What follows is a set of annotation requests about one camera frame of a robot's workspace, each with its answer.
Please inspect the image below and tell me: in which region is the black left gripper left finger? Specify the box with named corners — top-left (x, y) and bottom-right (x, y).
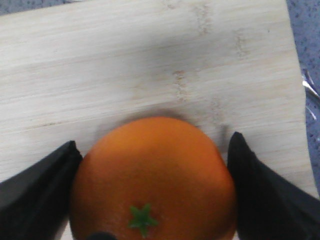
top-left (0, 141), bottom-right (83, 240)

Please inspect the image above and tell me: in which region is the whole orange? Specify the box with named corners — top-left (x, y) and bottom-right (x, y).
top-left (70, 117), bottom-right (237, 240)

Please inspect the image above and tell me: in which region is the bamboo cutting board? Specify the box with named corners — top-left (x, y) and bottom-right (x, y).
top-left (0, 0), bottom-right (320, 240)

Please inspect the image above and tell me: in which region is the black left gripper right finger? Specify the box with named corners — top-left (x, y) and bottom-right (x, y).
top-left (227, 132), bottom-right (320, 240)

